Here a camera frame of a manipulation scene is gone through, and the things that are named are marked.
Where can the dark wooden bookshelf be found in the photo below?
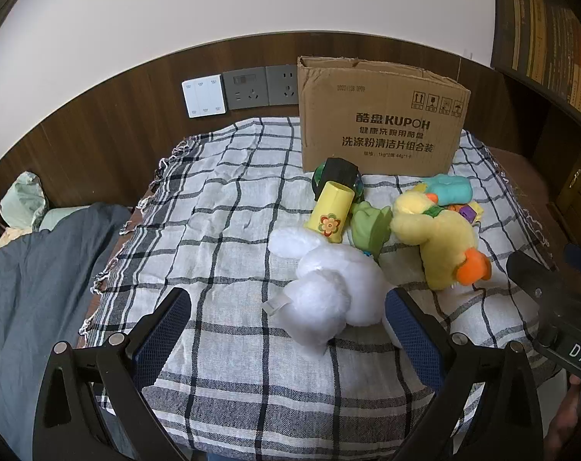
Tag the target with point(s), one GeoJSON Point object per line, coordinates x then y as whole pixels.
{"type": "Point", "coordinates": [504, 57]}

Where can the white wall switch panel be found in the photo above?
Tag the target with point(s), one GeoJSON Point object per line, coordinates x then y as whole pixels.
{"type": "Point", "coordinates": [204, 96]}

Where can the person's right hand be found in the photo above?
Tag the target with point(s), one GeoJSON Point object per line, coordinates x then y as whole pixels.
{"type": "Point", "coordinates": [569, 418]}

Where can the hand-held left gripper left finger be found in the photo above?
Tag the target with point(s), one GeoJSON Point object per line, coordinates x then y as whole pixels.
{"type": "Point", "coordinates": [161, 341]}

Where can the green frog toy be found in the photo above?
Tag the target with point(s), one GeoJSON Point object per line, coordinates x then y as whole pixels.
{"type": "Point", "coordinates": [367, 230]}

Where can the white plush toy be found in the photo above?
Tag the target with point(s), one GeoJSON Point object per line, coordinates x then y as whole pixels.
{"type": "Point", "coordinates": [329, 293]}

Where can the yellow duck plush toy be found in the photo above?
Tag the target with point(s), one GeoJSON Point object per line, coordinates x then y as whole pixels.
{"type": "Point", "coordinates": [439, 240]}

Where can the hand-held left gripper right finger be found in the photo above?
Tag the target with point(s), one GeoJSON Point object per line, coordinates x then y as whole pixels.
{"type": "Point", "coordinates": [415, 341]}

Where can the black green ball toy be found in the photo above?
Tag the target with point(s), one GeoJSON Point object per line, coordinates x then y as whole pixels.
{"type": "Point", "coordinates": [341, 170]}

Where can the grey wall socket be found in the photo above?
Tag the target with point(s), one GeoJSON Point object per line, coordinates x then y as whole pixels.
{"type": "Point", "coordinates": [283, 84]}

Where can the brown cardboard box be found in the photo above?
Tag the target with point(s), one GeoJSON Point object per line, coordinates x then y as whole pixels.
{"type": "Point", "coordinates": [381, 115]}

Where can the checked white cloth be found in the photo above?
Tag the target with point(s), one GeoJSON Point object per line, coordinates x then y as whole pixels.
{"type": "Point", "coordinates": [213, 230]}

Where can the light green bed sheet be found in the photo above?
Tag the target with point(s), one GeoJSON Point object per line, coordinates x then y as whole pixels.
{"type": "Point", "coordinates": [60, 216]}

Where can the teal plush toy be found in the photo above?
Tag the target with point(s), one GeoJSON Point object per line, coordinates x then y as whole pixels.
{"type": "Point", "coordinates": [449, 189]}

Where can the yellow flower cup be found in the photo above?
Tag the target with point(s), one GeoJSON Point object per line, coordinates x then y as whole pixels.
{"type": "Point", "coordinates": [331, 206]}

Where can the pale green pillow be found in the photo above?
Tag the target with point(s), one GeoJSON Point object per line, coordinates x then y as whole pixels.
{"type": "Point", "coordinates": [24, 199]}

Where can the blue-grey duvet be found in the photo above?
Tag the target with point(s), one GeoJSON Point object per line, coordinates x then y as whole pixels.
{"type": "Point", "coordinates": [31, 307]}

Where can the grey socket with switch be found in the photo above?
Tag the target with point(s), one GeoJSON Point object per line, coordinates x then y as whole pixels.
{"type": "Point", "coordinates": [245, 89]}

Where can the colourful cube puzzle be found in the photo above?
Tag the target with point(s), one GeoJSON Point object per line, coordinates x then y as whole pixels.
{"type": "Point", "coordinates": [468, 212]}

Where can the row of books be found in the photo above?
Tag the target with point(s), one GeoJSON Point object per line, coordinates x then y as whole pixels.
{"type": "Point", "coordinates": [554, 38]}

